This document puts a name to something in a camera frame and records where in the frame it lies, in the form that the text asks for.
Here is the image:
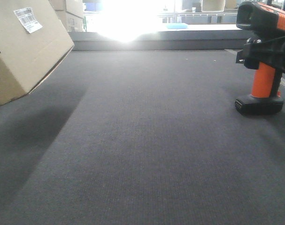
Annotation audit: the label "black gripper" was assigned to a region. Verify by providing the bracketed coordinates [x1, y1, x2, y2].
[236, 36, 285, 73]

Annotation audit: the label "orange black barcode scanner gun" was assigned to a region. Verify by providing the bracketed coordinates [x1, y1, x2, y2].
[235, 0, 285, 115]

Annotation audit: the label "stacked cardboard boxes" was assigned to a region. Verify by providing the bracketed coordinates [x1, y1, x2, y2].
[49, 0, 84, 32]

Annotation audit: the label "white plastic bin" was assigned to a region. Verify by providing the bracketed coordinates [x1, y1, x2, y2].
[201, 0, 225, 12]

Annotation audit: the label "blue flat tray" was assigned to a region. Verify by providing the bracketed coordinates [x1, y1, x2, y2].
[165, 23, 188, 30]

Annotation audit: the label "white barcode shipping label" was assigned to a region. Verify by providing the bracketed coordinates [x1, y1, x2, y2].
[13, 7, 43, 34]

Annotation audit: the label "tan cardboard package box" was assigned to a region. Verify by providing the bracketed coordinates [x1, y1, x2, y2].
[0, 0, 74, 105]

